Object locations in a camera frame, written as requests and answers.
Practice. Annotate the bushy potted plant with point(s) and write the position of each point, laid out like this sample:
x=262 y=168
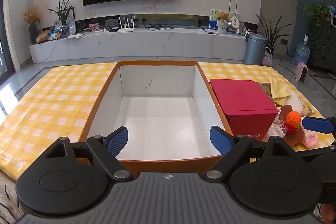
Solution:
x=317 y=14

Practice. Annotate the black set-top box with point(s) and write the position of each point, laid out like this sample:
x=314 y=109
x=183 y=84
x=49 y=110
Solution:
x=114 y=29

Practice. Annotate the pink and white crochet hat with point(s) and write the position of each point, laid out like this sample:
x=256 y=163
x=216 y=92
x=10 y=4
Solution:
x=309 y=138

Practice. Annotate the small woven bag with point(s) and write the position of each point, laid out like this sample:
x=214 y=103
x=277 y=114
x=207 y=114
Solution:
x=268 y=57

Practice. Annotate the white router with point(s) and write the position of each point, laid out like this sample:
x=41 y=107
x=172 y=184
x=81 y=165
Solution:
x=126 y=29

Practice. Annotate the orange and white cardboard box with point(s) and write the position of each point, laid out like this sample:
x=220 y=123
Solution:
x=157 y=121

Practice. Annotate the orange crochet ball toy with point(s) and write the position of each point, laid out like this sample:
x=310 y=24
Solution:
x=293 y=119

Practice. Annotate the yellow cloth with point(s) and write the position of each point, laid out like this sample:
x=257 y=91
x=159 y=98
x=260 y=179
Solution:
x=279 y=91

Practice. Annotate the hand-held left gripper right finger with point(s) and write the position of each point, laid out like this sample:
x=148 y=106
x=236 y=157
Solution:
x=220 y=140

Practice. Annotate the pink space heater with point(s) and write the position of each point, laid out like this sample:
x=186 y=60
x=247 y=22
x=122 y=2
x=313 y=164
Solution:
x=301 y=71

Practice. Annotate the white papers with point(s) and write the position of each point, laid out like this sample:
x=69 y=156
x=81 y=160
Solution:
x=74 y=35

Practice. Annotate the clear plastic bag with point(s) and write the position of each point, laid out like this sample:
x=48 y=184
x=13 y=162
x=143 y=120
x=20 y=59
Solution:
x=275 y=130

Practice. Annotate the small pink photo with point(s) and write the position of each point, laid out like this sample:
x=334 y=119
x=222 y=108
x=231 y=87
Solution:
x=94 y=27

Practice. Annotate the grey metal trash can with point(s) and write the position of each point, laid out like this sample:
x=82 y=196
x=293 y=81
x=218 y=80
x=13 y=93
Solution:
x=254 y=50

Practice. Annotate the green picture board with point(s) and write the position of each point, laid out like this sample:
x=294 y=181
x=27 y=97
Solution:
x=214 y=18

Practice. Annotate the blue water bottle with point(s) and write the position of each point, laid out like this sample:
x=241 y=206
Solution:
x=301 y=53

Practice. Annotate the wall socket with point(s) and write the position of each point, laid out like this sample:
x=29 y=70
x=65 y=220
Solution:
x=284 y=42

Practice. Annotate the red box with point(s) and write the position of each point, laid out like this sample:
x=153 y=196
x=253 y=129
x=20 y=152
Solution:
x=241 y=98

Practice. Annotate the white marble television console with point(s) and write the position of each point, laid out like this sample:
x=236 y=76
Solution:
x=147 y=45

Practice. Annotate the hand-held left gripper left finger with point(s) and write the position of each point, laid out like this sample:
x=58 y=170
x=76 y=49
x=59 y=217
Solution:
x=118 y=141

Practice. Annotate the green plant in glass vase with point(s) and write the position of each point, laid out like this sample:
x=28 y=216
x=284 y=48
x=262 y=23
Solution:
x=64 y=27

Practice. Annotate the yellow checkered mat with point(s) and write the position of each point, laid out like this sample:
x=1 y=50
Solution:
x=52 y=108

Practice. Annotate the blue snack packets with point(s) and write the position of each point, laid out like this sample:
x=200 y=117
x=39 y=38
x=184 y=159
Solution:
x=55 y=34

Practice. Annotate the brown oval ornament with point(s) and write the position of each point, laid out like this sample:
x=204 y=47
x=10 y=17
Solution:
x=43 y=36

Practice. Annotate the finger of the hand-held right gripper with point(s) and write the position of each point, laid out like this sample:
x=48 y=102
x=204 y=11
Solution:
x=316 y=124
x=319 y=151

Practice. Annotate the long-leaved floor plant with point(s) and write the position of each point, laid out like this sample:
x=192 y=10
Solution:
x=273 y=35

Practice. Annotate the dried flowers in dark vase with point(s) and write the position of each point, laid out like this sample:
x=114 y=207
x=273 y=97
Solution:
x=32 y=27

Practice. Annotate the dark cabinet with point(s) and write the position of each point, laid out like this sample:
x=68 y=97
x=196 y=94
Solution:
x=328 y=56

